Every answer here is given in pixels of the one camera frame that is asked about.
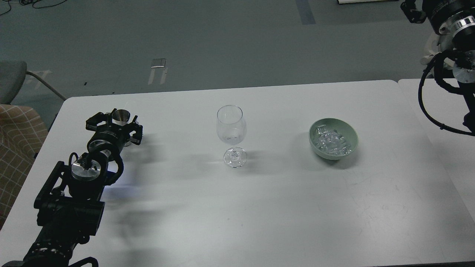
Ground silver floor plate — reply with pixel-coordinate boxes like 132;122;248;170
150;59;167;68

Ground clear ice cubes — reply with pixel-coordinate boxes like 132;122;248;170
312;125;353;156

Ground white office chair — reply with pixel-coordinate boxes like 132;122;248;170
420;33;454;78

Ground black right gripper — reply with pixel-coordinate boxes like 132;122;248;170
400;0;475;35

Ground steel cocktail jigger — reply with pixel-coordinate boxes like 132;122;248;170
111;109;131;148

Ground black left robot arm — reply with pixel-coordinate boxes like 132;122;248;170
4;109;143;267

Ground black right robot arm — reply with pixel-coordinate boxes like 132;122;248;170
400;0;475;136

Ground clear wine glass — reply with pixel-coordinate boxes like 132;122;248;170
216;105;247;168

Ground beige checked cushion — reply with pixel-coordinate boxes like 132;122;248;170
0;104;49;227

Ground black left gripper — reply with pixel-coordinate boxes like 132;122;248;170
85;112;144;153

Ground green bowl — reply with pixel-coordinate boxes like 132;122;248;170
308;118;358;160

